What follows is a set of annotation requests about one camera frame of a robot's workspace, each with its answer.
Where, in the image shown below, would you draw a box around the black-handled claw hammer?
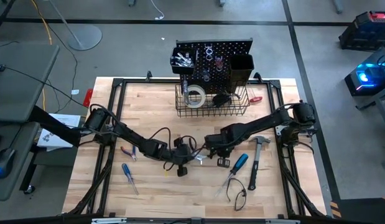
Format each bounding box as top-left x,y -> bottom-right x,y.
247,135 -> 271,191

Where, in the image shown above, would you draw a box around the black computer mouse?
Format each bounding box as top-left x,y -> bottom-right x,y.
0,148 -> 16,180

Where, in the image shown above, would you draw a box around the white masking tape roll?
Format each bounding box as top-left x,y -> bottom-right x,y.
183,85 -> 206,109

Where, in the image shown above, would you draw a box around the black metal pegboard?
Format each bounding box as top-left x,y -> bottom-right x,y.
175,38 -> 254,96

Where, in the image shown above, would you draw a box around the black wire basket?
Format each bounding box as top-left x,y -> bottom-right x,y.
175,83 -> 251,118

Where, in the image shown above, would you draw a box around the black computer with coloured lights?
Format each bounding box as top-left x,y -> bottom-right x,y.
343,54 -> 385,97

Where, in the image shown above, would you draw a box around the black cord loop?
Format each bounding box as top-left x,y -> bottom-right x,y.
225,177 -> 248,212

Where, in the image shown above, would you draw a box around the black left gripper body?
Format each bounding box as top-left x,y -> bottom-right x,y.
162,138 -> 196,177

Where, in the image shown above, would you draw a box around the white cable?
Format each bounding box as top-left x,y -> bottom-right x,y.
148,0 -> 165,21

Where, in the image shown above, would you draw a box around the red flat object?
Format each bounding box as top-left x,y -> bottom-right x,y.
82,88 -> 94,108

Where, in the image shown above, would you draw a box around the grey desk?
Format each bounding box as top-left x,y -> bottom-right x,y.
0,42 -> 60,202

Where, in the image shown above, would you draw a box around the tall black pegboard bin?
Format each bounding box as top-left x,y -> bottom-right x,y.
228,54 -> 255,90

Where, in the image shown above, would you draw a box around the wide black pegboard bin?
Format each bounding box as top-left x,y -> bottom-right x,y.
169,46 -> 198,75

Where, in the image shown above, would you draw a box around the blue clear-handled screwdriver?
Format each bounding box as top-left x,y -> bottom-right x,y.
121,162 -> 140,196

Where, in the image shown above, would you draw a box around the white paper sheet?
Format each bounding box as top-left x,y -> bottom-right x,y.
36,113 -> 81,152

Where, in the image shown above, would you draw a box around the grey round stand base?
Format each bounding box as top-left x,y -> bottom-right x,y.
49,0 -> 103,52

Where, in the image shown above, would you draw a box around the black crate with red top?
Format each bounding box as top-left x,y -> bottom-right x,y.
338,10 -> 385,52

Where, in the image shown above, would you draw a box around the black desk leg with caster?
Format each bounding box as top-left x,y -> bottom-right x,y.
19,144 -> 40,195

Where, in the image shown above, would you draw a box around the yellow cable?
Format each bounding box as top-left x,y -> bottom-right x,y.
29,0 -> 53,112

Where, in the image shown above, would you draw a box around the black block with hazard stripes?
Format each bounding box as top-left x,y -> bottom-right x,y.
330,197 -> 385,224

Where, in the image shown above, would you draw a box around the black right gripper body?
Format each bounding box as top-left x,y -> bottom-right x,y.
204,133 -> 237,169

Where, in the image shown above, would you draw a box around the red and blue pliers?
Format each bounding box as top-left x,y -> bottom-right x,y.
120,145 -> 139,162

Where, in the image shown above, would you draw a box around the black teal-handled screwdriver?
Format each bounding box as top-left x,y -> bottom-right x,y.
214,153 -> 249,198

